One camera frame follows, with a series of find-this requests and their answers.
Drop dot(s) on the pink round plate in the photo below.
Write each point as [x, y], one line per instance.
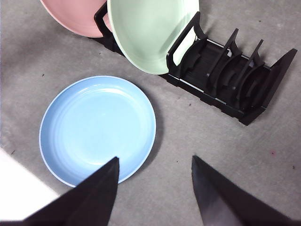
[77, 18]

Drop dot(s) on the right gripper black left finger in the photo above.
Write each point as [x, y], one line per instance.
[89, 202]

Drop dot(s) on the blue round plate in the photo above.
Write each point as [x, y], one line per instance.
[94, 127]

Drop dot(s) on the green round plate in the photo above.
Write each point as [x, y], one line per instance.
[145, 35]

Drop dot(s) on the black plastic dish rack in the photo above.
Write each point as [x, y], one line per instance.
[277, 77]

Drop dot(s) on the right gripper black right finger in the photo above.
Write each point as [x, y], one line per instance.
[225, 202]

